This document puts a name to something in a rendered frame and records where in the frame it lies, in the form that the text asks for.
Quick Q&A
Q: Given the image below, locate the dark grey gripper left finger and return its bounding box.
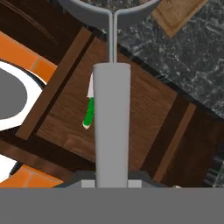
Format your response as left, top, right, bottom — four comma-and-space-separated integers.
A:
54, 170, 97, 189

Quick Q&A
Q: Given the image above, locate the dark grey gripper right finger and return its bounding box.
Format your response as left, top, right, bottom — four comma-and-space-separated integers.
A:
127, 170, 168, 189

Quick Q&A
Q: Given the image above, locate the grey peeler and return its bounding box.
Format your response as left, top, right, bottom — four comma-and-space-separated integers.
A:
56, 0, 163, 189

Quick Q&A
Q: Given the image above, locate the light wooden cutting board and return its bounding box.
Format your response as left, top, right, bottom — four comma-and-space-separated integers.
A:
150, 0, 209, 39

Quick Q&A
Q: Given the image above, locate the open wooden drawer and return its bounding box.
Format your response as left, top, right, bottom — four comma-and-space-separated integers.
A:
0, 26, 205, 188

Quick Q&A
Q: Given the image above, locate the white and grey round object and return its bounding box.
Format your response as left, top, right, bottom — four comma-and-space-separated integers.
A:
0, 59, 48, 132

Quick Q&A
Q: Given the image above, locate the dark wooden cupboard front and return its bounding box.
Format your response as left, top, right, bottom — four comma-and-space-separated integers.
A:
0, 0, 88, 72

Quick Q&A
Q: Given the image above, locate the green-handled knife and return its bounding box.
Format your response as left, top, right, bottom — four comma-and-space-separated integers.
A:
81, 72, 96, 130

